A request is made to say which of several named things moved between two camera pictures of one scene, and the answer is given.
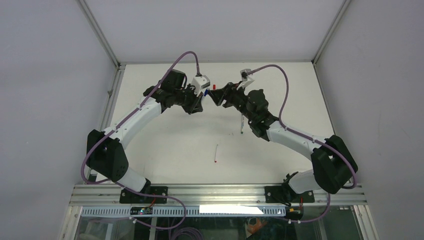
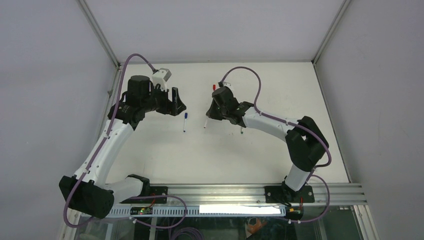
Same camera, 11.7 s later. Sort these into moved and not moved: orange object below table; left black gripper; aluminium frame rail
Moved: left black gripper
Not moved: aluminium frame rail; orange object below table
